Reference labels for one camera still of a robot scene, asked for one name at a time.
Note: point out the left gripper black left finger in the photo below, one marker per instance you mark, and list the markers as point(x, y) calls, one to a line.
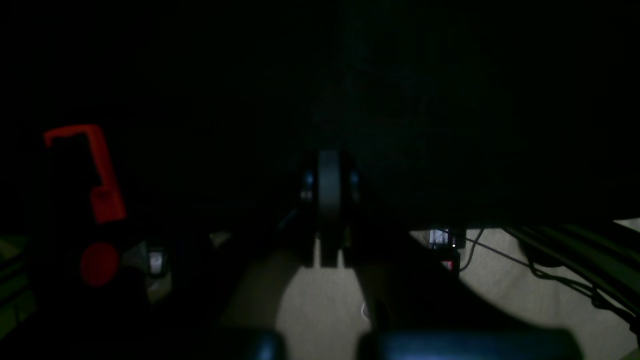
point(290, 288)

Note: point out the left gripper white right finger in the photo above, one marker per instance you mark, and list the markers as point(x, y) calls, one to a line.
point(420, 309)

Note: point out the black table cloth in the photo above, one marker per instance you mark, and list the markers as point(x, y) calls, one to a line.
point(454, 111)

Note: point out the orange clamp left side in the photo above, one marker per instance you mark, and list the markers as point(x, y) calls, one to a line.
point(86, 201)

